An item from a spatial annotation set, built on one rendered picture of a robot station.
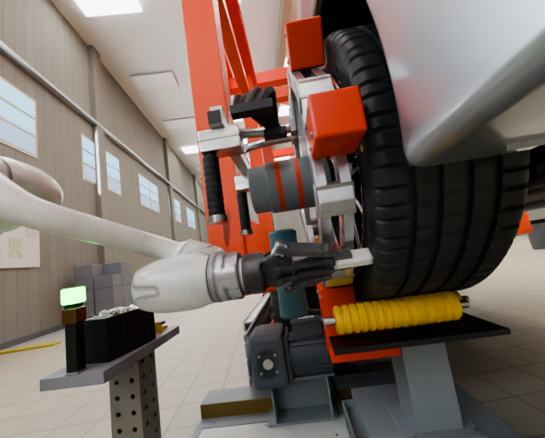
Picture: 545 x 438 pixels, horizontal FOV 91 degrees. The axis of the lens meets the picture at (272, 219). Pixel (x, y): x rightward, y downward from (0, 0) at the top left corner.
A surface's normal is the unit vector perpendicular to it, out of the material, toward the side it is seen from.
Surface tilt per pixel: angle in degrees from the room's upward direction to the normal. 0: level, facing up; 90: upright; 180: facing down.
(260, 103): 90
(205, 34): 90
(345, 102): 90
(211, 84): 90
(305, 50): 125
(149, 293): 99
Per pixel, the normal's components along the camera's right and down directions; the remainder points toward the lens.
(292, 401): -0.09, -0.13
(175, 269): -0.12, -0.57
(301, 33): 0.01, 0.45
